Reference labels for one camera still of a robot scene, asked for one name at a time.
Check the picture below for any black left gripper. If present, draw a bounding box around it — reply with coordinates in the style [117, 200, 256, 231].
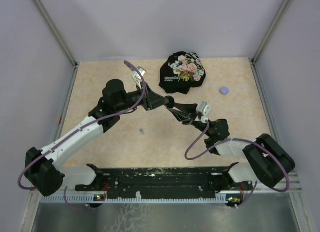
[115, 80, 169, 112]

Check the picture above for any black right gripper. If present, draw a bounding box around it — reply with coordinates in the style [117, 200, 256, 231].
[168, 102, 213, 138]

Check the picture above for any black earbud charging case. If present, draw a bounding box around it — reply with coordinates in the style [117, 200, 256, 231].
[165, 95, 175, 109]

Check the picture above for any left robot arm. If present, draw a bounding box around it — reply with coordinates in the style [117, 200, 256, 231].
[24, 79, 170, 197]

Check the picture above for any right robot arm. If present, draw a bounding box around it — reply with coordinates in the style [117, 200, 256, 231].
[165, 102, 296, 192]

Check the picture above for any purple earbud charging case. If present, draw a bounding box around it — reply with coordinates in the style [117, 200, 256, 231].
[219, 86, 230, 95]

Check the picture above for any black floral folded shirt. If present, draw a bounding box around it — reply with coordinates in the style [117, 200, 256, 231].
[159, 51, 206, 95]

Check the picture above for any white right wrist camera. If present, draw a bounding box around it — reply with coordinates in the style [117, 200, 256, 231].
[195, 101, 211, 123]

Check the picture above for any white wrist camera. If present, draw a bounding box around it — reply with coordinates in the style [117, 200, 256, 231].
[131, 66, 146, 85]
[195, 101, 211, 123]

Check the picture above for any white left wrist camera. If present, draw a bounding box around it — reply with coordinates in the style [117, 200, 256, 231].
[131, 66, 146, 85]

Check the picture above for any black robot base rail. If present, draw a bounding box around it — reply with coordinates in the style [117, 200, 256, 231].
[75, 164, 253, 200]

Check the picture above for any left aluminium frame post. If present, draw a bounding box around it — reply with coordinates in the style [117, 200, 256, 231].
[26, 0, 80, 68]

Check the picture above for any aluminium frame post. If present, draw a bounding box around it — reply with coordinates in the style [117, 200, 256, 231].
[26, 0, 80, 68]
[251, 0, 292, 66]

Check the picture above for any white slotted cable duct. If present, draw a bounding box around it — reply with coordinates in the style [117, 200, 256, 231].
[39, 191, 253, 203]

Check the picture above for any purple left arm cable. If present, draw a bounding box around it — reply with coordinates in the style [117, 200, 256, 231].
[17, 59, 147, 212]

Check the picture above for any right aluminium frame post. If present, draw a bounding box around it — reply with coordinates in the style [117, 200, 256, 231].
[251, 0, 292, 66]

